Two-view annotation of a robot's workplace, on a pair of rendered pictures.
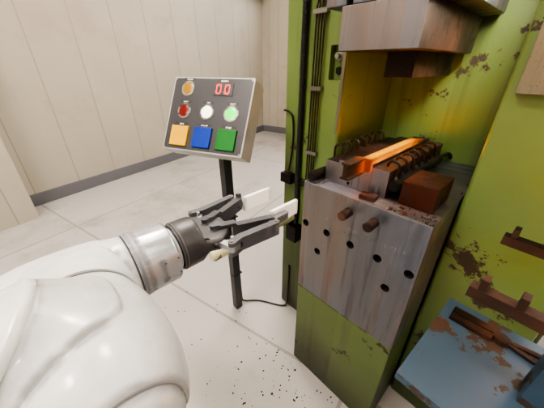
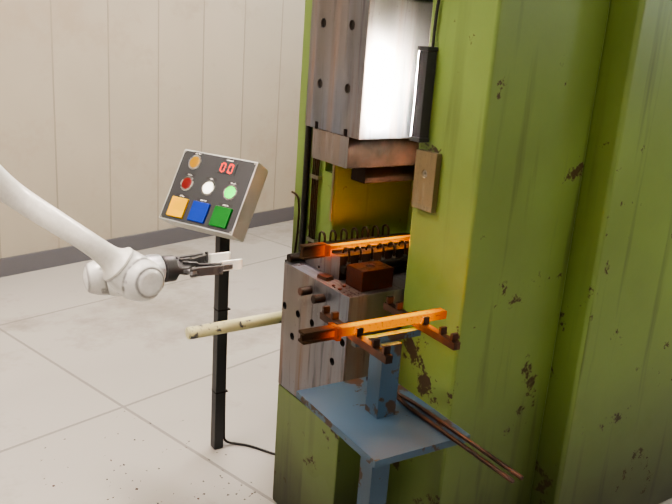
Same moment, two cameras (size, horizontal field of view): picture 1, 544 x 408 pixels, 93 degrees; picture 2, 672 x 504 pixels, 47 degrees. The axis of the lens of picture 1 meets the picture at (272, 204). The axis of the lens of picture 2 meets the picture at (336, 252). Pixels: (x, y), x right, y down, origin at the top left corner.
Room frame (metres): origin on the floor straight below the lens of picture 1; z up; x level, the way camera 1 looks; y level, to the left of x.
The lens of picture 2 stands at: (-1.63, -0.61, 1.68)
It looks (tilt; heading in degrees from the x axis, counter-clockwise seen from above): 16 degrees down; 8
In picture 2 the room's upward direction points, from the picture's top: 4 degrees clockwise
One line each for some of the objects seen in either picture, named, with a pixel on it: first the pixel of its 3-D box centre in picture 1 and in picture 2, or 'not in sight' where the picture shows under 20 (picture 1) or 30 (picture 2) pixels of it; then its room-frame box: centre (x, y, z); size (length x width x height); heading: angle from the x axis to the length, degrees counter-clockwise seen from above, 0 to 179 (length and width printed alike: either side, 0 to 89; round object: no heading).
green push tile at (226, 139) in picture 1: (226, 140); (221, 217); (0.90, 0.16, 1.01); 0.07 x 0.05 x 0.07; 68
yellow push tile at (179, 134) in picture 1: (180, 135); (178, 207); (0.98, 0.35, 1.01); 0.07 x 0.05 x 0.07; 68
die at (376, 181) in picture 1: (387, 159); (373, 251); (0.85, -0.39, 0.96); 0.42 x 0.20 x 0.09; 133
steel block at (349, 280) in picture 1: (388, 229); (379, 329); (0.82, -0.44, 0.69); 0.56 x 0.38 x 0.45; 133
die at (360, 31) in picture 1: (414, 32); (383, 145); (0.85, -0.39, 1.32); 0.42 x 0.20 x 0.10; 133
